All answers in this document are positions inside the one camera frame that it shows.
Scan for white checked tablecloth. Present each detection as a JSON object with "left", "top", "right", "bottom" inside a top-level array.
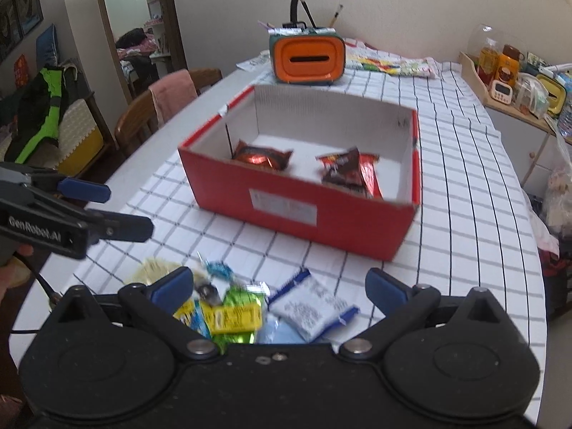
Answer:
[{"left": 66, "top": 40, "right": 549, "bottom": 367}]

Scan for green black jacket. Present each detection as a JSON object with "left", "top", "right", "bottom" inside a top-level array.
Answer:
[{"left": 3, "top": 66, "right": 69, "bottom": 164}]

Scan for wooden chair with pink towel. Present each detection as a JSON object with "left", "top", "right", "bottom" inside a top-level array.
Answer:
[{"left": 114, "top": 68, "right": 223, "bottom": 158}]

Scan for pink towel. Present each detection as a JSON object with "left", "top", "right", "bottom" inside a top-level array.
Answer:
[{"left": 148, "top": 70, "right": 198, "bottom": 127}]

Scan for papers beside tissue box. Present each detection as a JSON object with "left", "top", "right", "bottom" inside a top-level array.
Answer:
[{"left": 236, "top": 49, "right": 271, "bottom": 72}]

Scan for light blue snack packet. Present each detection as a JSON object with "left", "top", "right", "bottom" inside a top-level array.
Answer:
[{"left": 256, "top": 313, "right": 306, "bottom": 345}]

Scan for yellow snack packet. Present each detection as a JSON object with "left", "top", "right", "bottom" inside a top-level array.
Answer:
[{"left": 173, "top": 299, "right": 263, "bottom": 337}]

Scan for white cabinet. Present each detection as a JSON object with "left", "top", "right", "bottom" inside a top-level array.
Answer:
[{"left": 486, "top": 107, "right": 557, "bottom": 198}]

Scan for wooden tray of bottles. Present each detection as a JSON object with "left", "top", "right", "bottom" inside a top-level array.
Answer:
[{"left": 459, "top": 24, "right": 565, "bottom": 133}]

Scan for green foil packet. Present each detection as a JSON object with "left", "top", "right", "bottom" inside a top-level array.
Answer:
[{"left": 206, "top": 283, "right": 270, "bottom": 354}]

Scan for orange green tissue box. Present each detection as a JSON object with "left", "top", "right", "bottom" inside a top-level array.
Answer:
[{"left": 268, "top": 28, "right": 346, "bottom": 84}]

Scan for clear plastic bag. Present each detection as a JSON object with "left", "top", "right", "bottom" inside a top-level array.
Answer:
[{"left": 541, "top": 131, "right": 572, "bottom": 238}]

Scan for red cardboard box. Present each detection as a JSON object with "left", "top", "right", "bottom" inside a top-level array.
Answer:
[{"left": 178, "top": 84, "right": 422, "bottom": 261}]

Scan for red snack bag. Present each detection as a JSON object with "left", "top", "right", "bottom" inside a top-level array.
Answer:
[{"left": 359, "top": 153, "right": 383, "bottom": 198}]

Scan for beige snack packet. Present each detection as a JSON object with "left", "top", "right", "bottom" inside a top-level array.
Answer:
[{"left": 125, "top": 258, "right": 181, "bottom": 286}]

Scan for dark brown chocolate packet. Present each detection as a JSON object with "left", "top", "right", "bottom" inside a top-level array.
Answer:
[{"left": 316, "top": 147, "right": 365, "bottom": 195}]

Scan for colourful packet at table end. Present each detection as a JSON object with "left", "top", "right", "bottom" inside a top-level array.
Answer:
[{"left": 346, "top": 53, "right": 439, "bottom": 79}]

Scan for copper foil snack packet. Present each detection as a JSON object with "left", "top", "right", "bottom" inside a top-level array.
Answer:
[{"left": 233, "top": 140, "right": 293, "bottom": 172}]

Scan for white blue snack packet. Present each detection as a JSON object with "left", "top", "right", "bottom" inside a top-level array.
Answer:
[{"left": 267, "top": 269, "right": 360, "bottom": 343}]

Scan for white digital timer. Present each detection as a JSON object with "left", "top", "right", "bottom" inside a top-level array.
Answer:
[{"left": 490, "top": 79, "right": 513, "bottom": 105}]

